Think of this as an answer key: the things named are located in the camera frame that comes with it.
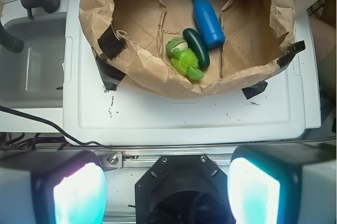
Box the white plastic bin lid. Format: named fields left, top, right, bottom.
left=63, top=0, right=321, bottom=146

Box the brown paper bag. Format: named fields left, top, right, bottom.
left=79, top=0, right=305, bottom=100

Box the green plush frog toy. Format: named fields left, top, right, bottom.
left=165, top=37, right=204, bottom=81

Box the dark green toy cucumber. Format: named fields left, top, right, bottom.
left=183, top=28, right=210, bottom=69

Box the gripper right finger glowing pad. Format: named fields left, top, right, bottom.
left=227, top=143, right=336, bottom=223

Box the black octagonal mount plate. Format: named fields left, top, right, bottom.
left=135, top=155, right=236, bottom=223

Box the black cable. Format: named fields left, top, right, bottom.
left=0, top=105, right=114, bottom=148

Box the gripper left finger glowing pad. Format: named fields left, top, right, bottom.
left=1, top=150, right=107, bottom=223

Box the blue toy bottle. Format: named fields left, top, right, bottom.
left=193, top=0, right=225, bottom=50

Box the aluminium rail frame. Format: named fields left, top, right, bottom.
left=94, top=147, right=235, bottom=170

